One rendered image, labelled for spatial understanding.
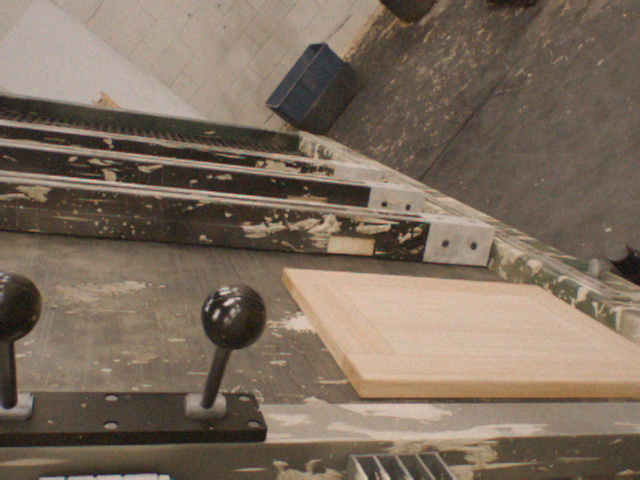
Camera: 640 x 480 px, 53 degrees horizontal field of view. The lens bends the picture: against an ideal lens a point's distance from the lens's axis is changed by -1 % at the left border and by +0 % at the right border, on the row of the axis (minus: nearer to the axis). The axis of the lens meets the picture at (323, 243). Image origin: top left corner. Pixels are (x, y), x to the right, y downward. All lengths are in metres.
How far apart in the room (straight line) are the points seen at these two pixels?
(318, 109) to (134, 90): 1.37
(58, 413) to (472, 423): 0.30
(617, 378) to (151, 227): 0.64
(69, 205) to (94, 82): 3.46
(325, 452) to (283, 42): 5.56
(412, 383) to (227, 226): 0.46
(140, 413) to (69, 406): 0.04
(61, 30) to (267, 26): 2.08
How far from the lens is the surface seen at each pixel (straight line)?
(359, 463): 0.48
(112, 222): 0.97
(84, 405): 0.46
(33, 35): 4.43
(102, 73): 4.41
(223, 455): 0.45
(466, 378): 0.66
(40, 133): 1.48
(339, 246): 1.05
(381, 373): 0.63
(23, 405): 0.44
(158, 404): 0.46
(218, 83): 5.86
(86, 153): 1.24
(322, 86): 4.97
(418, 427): 0.51
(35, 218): 0.98
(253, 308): 0.36
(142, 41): 5.80
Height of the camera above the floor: 1.58
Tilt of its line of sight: 24 degrees down
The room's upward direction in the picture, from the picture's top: 53 degrees counter-clockwise
